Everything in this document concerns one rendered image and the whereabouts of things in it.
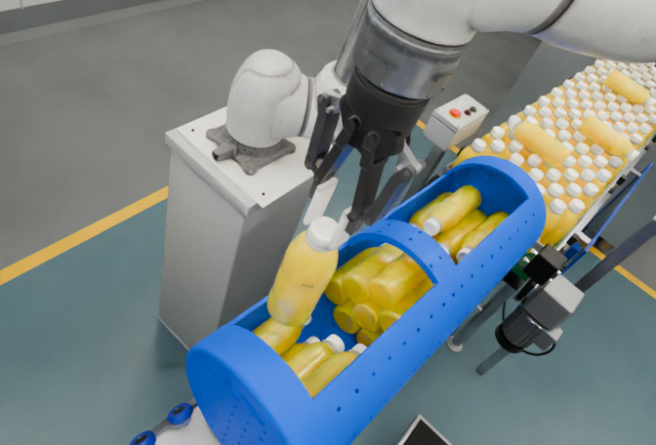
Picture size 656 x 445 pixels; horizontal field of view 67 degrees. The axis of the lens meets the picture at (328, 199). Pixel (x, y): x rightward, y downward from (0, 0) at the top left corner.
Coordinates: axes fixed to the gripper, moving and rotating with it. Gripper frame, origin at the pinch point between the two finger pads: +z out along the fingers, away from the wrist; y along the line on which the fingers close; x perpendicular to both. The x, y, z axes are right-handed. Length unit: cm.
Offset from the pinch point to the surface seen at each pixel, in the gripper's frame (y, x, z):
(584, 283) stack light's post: 41, 120, 73
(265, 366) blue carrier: 3.9, -7.5, 25.6
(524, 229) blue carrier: 16, 63, 30
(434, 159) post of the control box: -23, 102, 60
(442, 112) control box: -26, 95, 39
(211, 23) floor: -239, 179, 150
